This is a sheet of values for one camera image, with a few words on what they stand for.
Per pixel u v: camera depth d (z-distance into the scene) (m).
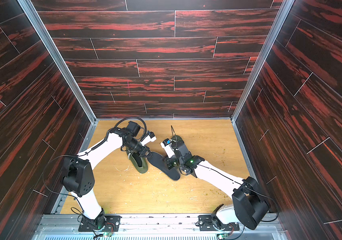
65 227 0.73
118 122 0.78
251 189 0.42
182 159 0.63
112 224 0.73
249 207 0.41
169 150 0.71
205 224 0.73
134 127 0.73
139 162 0.91
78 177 0.47
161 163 0.85
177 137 1.07
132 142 0.76
